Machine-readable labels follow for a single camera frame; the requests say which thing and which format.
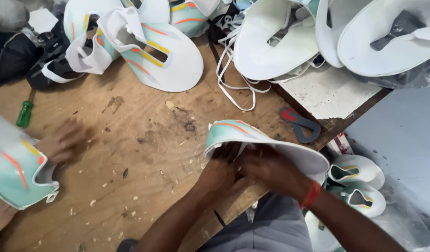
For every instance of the person's grey trousers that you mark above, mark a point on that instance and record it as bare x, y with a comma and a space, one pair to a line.
271, 227

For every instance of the grey fabric bundle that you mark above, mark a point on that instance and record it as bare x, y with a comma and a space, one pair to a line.
8, 14

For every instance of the small printed carton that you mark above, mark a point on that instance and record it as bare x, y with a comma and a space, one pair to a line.
341, 144

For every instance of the white inside-out shoe upper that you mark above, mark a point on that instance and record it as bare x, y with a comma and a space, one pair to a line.
379, 52
327, 33
274, 45

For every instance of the grey and red cut-out piece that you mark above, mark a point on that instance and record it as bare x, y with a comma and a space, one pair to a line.
300, 124

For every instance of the person's left fingers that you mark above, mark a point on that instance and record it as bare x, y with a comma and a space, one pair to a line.
226, 154

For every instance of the clear plastic sheet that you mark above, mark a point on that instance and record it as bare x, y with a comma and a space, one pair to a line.
407, 78

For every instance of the black shoe upper white trim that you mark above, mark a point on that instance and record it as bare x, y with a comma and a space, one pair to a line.
54, 68

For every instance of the person's right fingers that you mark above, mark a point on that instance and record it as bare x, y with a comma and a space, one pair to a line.
251, 162

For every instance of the person's right hand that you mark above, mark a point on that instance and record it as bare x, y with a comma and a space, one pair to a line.
274, 171

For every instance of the red wristband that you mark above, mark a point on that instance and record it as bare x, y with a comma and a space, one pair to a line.
311, 194

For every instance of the white shoe part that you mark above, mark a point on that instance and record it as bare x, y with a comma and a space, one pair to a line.
318, 232

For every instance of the black bag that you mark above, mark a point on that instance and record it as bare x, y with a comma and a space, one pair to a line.
10, 54

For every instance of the person's left hand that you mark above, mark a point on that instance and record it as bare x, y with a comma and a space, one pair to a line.
218, 171

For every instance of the small wood chip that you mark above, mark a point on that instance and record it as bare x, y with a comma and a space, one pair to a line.
169, 104

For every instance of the clear plastic bag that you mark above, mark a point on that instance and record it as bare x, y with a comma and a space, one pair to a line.
405, 224

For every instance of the white paper piece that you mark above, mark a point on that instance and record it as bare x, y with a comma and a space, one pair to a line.
42, 20

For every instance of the mint shoe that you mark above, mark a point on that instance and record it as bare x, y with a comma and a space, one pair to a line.
82, 31
362, 200
166, 56
356, 171
271, 141
190, 17
19, 175

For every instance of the white board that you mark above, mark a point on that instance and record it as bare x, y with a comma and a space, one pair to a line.
327, 92

